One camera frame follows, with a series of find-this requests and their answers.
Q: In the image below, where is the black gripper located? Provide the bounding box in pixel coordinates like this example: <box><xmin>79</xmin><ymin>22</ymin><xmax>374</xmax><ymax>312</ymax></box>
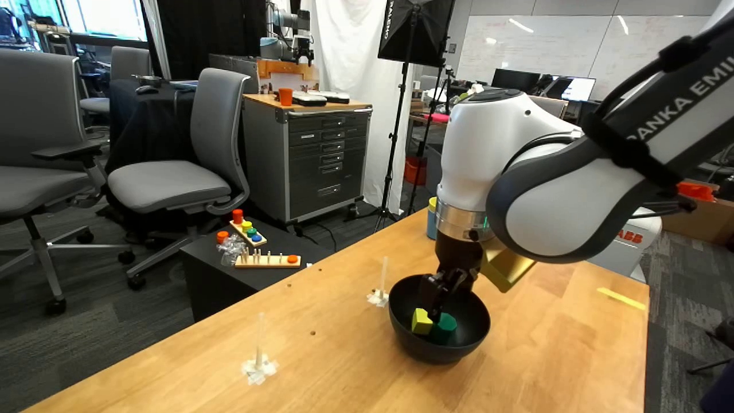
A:
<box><xmin>422</xmin><ymin>229</ymin><xmax>486</xmax><ymax>322</ymax></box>

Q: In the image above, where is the green cylinder block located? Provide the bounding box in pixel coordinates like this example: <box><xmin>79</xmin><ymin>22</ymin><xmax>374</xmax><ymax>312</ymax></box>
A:
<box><xmin>433</xmin><ymin>309</ymin><xmax>461</xmax><ymax>344</ymax></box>

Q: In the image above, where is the yellow cube block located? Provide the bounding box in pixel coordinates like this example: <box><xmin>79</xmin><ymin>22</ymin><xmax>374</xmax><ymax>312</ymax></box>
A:
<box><xmin>409</xmin><ymin>304</ymin><xmax>436</xmax><ymax>338</ymax></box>

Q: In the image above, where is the white ABB robot base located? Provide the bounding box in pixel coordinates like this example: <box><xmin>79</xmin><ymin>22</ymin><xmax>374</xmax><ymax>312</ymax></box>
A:
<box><xmin>590</xmin><ymin>213</ymin><xmax>666</xmax><ymax>279</ymax></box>

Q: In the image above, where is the black bowl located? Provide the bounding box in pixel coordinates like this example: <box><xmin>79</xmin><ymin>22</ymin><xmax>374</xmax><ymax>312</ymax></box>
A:
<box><xmin>388</xmin><ymin>273</ymin><xmax>494</xmax><ymax>366</ymax></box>

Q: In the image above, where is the clear plastic stand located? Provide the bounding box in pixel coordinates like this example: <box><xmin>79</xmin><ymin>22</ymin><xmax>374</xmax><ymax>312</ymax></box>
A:
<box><xmin>242</xmin><ymin>312</ymin><xmax>281</xmax><ymax>387</ymax></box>
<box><xmin>365</xmin><ymin>254</ymin><xmax>393</xmax><ymax>309</ymax></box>

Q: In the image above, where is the black light stand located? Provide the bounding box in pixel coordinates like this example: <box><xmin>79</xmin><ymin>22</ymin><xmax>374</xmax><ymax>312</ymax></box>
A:
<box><xmin>379</xmin><ymin>7</ymin><xmax>422</xmax><ymax>224</ymax></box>

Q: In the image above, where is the yellow tape strip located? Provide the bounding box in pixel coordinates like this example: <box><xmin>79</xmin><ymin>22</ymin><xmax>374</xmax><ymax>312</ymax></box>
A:
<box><xmin>594</xmin><ymin>285</ymin><xmax>650</xmax><ymax>313</ymax></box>

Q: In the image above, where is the wooden peg toy board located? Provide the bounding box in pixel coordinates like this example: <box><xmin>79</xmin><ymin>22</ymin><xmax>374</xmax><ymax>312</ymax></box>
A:
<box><xmin>232</xmin><ymin>252</ymin><xmax>303</xmax><ymax>271</ymax></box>

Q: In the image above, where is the grey drawer cabinet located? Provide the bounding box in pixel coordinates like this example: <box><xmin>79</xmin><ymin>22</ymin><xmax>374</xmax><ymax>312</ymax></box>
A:
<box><xmin>242</xmin><ymin>91</ymin><xmax>376</xmax><ymax>226</ymax></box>

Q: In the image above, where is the colourful stacking toy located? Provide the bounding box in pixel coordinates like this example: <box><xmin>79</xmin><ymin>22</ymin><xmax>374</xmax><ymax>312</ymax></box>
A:
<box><xmin>228</xmin><ymin>207</ymin><xmax>268</xmax><ymax>247</ymax></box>

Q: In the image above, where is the black computer monitor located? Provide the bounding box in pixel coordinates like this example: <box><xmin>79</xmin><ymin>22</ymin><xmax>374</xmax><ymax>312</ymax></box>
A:
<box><xmin>492</xmin><ymin>67</ymin><xmax>542</xmax><ymax>93</ymax></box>

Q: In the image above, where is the black low side table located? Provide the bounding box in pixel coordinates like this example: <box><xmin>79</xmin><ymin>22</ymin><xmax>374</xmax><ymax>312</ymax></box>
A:
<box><xmin>180</xmin><ymin>224</ymin><xmax>324</xmax><ymax>322</ymax></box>

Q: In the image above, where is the open laptop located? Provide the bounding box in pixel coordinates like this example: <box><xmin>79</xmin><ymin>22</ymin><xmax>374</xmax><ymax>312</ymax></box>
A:
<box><xmin>560</xmin><ymin>76</ymin><xmax>599</xmax><ymax>105</ymax></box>

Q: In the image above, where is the black softbox light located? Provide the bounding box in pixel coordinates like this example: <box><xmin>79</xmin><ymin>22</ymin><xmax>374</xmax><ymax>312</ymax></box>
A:
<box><xmin>376</xmin><ymin>0</ymin><xmax>456</xmax><ymax>68</ymax></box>

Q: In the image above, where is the cardboard box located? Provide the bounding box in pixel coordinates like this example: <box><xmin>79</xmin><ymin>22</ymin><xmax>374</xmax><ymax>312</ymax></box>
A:
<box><xmin>664</xmin><ymin>195</ymin><xmax>734</xmax><ymax>247</ymax></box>

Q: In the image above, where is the white curtain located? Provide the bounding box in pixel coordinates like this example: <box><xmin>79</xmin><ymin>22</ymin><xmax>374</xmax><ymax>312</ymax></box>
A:
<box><xmin>308</xmin><ymin>0</ymin><xmax>431</xmax><ymax>215</ymax></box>

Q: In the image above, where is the red box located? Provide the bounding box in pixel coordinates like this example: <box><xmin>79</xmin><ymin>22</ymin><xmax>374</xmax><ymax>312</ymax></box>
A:
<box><xmin>674</xmin><ymin>179</ymin><xmax>719</xmax><ymax>207</ymax></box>

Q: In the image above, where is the grey office chair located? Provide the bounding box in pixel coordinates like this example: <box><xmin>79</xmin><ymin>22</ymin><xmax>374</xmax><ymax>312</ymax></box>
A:
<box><xmin>0</xmin><ymin>48</ymin><xmax>137</xmax><ymax>317</ymax></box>
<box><xmin>107</xmin><ymin>67</ymin><xmax>253</xmax><ymax>292</ymax></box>
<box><xmin>79</xmin><ymin>43</ymin><xmax>154</xmax><ymax>118</ymax></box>

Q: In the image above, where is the black draped cloth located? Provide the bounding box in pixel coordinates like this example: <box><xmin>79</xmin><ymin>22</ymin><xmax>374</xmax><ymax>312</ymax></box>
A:
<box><xmin>107</xmin><ymin>76</ymin><xmax>203</xmax><ymax>179</ymax></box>

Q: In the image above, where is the white wall whiteboard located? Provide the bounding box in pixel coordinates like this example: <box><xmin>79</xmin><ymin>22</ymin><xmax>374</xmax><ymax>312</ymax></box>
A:
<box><xmin>456</xmin><ymin>13</ymin><xmax>721</xmax><ymax>105</ymax></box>

